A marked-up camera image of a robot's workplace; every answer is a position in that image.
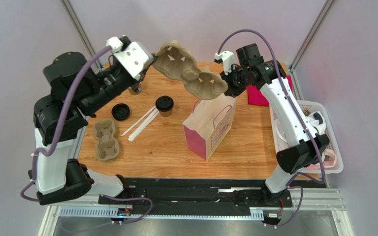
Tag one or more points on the cardboard cup carrier tray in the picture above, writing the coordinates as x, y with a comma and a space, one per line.
107, 146

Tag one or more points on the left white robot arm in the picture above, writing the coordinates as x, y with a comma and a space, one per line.
77, 92

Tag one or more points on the white and pink clothes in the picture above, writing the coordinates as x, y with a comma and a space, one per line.
318, 123

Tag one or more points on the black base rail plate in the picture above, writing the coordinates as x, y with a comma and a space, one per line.
198, 197

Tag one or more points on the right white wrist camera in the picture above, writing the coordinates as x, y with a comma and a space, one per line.
227, 59

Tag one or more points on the beige Cakes paper bag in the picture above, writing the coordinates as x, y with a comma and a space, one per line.
208, 124

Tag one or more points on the wrapped straw middle left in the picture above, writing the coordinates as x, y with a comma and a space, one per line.
144, 121

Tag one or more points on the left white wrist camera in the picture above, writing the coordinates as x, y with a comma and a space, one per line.
132, 55

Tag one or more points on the wrapped straw far left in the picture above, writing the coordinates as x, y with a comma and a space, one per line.
139, 120

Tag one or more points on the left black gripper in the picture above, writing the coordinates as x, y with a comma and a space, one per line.
136, 82

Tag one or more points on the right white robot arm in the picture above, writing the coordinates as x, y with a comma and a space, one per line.
305, 144

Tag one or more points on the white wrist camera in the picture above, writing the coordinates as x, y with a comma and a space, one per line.
132, 55
227, 59

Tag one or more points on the folded red t-shirt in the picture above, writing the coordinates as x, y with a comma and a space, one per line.
255, 96

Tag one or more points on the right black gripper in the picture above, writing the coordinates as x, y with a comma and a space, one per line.
230, 80

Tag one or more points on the stack of black lids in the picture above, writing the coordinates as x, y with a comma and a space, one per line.
120, 112

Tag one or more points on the black plastic cup lid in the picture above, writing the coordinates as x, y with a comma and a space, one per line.
164, 103

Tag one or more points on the single paper coffee cup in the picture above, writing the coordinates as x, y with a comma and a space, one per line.
165, 113

